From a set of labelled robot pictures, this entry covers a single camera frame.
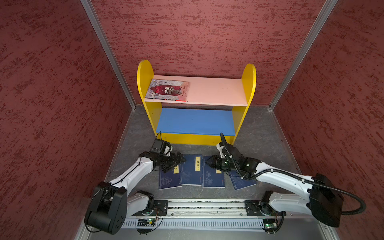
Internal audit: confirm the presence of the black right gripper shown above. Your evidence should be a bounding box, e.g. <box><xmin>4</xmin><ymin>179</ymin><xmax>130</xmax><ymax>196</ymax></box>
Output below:
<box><xmin>204</xmin><ymin>155</ymin><xmax>239</xmax><ymax>172</ymax></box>

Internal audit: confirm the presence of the blue chinese book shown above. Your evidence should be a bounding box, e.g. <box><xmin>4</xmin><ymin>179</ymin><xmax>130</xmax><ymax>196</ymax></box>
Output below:
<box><xmin>202</xmin><ymin>156</ymin><xmax>225</xmax><ymax>188</ymax></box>
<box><xmin>159</xmin><ymin>165</ymin><xmax>182</xmax><ymax>190</ymax></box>
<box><xmin>229</xmin><ymin>171</ymin><xmax>257</xmax><ymax>191</ymax></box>
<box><xmin>180</xmin><ymin>155</ymin><xmax>203</xmax><ymax>186</ymax></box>

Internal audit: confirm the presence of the pink Hamlet picture book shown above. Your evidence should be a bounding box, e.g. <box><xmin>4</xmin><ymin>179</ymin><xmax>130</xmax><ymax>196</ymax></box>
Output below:
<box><xmin>145</xmin><ymin>79</ymin><xmax>190</xmax><ymax>102</ymax></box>

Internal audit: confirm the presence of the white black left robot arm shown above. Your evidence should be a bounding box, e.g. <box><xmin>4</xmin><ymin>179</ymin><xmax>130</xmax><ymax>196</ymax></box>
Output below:
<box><xmin>84</xmin><ymin>139</ymin><xmax>186</xmax><ymax>235</ymax></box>

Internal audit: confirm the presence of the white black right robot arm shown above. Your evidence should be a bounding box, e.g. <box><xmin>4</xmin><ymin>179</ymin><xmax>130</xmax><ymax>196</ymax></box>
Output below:
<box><xmin>205</xmin><ymin>143</ymin><xmax>344</xmax><ymax>228</ymax></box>

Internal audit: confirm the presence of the yellow pink blue bookshelf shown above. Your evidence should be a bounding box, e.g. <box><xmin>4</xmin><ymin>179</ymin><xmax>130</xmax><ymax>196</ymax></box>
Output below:
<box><xmin>137</xmin><ymin>60</ymin><xmax>257</xmax><ymax>146</ymax></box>

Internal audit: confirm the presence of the left green circuit board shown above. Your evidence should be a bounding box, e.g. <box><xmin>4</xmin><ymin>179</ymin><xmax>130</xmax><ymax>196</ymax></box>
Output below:
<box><xmin>137</xmin><ymin>219</ymin><xmax>157</xmax><ymax>228</ymax></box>

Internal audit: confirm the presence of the green circuit board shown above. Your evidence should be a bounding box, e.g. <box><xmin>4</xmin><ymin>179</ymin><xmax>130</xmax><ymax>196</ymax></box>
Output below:
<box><xmin>263</xmin><ymin>219</ymin><xmax>279</xmax><ymax>233</ymax></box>
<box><xmin>137</xmin><ymin>219</ymin><xmax>157</xmax><ymax>228</ymax></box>

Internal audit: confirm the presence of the right green circuit board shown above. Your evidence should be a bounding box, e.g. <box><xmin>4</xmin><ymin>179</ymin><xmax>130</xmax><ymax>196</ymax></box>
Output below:
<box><xmin>263</xmin><ymin>219</ymin><xmax>279</xmax><ymax>233</ymax></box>

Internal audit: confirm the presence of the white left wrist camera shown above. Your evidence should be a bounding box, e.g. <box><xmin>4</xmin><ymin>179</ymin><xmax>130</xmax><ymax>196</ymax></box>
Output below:
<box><xmin>161</xmin><ymin>141</ymin><xmax>173</xmax><ymax>157</ymax></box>

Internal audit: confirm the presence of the black corrugated right cable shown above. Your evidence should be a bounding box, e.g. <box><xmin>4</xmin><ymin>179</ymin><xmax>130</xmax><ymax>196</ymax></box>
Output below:
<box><xmin>219</xmin><ymin>132</ymin><xmax>367</xmax><ymax>216</ymax></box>

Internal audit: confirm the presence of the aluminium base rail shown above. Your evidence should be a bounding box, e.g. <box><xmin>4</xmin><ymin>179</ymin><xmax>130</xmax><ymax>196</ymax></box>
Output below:
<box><xmin>85</xmin><ymin>197</ymin><xmax>329</xmax><ymax>218</ymax></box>

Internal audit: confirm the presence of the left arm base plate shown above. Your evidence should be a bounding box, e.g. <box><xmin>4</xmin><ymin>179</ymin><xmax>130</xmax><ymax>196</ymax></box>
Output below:
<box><xmin>134</xmin><ymin>200</ymin><xmax>169</xmax><ymax>217</ymax></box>

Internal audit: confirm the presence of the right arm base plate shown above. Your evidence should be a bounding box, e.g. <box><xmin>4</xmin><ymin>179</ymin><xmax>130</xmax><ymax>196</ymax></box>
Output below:
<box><xmin>245</xmin><ymin>200</ymin><xmax>286</xmax><ymax>217</ymax></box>

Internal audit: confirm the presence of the left aluminium corner post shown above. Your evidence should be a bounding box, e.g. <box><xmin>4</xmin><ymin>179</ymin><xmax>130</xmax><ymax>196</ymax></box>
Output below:
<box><xmin>81</xmin><ymin>0</ymin><xmax>136</xmax><ymax>110</ymax></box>

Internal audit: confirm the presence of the aluminium corner post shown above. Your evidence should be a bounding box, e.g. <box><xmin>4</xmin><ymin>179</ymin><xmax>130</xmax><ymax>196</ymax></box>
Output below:
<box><xmin>81</xmin><ymin>0</ymin><xmax>136</xmax><ymax>110</ymax></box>
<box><xmin>269</xmin><ymin>0</ymin><xmax>338</xmax><ymax>112</ymax></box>

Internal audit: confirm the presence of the right aluminium corner post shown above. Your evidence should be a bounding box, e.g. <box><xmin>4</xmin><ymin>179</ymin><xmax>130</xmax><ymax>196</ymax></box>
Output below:
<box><xmin>269</xmin><ymin>0</ymin><xmax>338</xmax><ymax>112</ymax></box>

